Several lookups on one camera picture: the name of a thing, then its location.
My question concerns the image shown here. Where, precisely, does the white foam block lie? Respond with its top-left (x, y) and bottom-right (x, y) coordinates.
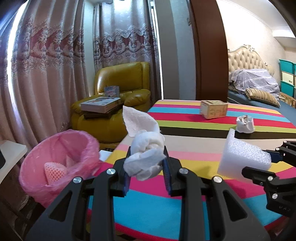
top-left (217, 129), bottom-right (271, 182)

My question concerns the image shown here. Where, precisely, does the white paper packet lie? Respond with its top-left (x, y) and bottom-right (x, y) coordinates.
top-left (236, 115), bottom-right (255, 133)

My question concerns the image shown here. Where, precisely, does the white tissue wad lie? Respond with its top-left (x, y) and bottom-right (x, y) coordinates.
top-left (122, 106), bottom-right (166, 181)

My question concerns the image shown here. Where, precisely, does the yellow medicine box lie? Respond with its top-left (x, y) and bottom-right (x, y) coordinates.
top-left (200, 100), bottom-right (228, 120)

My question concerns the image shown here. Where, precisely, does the pink lined trash bin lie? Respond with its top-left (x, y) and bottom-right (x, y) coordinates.
top-left (19, 130), bottom-right (102, 207)

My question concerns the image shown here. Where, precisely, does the upper pink foam net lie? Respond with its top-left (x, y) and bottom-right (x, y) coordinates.
top-left (44, 162), bottom-right (68, 185)

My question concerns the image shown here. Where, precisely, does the yellow leather armchair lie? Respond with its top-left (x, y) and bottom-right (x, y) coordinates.
top-left (70, 62), bottom-right (151, 146)

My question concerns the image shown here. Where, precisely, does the gold striped pillow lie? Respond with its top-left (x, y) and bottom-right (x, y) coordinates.
top-left (245, 88), bottom-right (280, 108)

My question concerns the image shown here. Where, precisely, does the teal storage boxes stack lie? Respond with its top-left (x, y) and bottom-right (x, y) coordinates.
top-left (279, 59), bottom-right (295, 97)

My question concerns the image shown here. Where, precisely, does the striped colourful tablecloth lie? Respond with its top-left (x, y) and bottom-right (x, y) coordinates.
top-left (114, 100), bottom-right (295, 240)

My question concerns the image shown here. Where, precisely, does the white side table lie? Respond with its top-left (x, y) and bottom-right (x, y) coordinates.
top-left (0, 140), bottom-right (28, 183)

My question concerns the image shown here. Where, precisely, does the small blue box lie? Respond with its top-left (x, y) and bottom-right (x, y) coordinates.
top-left (104, 86), bottom-right (120, 97)

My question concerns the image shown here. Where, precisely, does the beige tufted headboard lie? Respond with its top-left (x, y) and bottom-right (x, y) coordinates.
top-left (228, 45), bottom-right (274, 76)

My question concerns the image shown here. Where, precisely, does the brown wooden door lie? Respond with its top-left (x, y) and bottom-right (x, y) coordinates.
top-left (187, 0), bottom-right (229, 102)

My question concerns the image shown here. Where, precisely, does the pink lace curtain left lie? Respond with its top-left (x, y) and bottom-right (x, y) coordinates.
top-left (1, 1), bottom-right (88, 149)

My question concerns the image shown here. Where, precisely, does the pink lace curtain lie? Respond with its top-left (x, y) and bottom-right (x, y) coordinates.
top-left (93, 1), bottom-right (161, 100)
top-left (1, 1), bottom-right (88, 149)

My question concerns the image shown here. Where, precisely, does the pink lace curtain right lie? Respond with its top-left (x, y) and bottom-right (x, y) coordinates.
top-left (93, 1), bottom-right (161, 100)

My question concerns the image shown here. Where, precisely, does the wooden bed frame rail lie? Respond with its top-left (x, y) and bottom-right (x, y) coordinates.
top-left (279, 92), bottom-right (296, 108)

